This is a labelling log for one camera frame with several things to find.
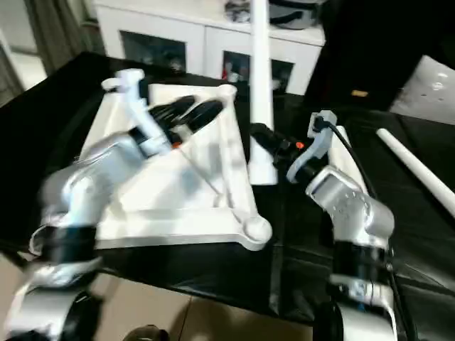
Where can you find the white plastic table leg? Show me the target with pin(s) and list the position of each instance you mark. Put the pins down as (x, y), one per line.
(419, 167)
(261, 89)
(350, 156)

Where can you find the white plastic table top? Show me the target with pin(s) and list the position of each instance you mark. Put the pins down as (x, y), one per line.
(160, 199)

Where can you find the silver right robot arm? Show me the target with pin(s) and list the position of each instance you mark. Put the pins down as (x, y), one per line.
(355, 220)

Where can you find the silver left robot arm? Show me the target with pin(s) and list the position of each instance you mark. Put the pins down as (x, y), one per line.
(71, 199)

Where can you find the white glass-door cabinet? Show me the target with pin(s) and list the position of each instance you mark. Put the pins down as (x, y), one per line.
(177, 28)

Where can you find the grey round pot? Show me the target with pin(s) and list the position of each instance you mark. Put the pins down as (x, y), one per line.
(288, 14)

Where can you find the black box with gold label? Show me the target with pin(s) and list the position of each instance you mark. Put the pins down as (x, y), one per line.
(373, 53)

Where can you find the grey curtain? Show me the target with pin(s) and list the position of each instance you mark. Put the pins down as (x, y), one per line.
(60, 32)

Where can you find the white pillow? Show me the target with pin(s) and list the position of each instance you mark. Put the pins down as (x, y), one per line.
(430, 89)

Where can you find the black left robot foot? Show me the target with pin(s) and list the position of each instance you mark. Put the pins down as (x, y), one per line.
(145, 334)

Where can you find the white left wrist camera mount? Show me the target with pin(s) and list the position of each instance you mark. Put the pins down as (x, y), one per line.
(138, 106)

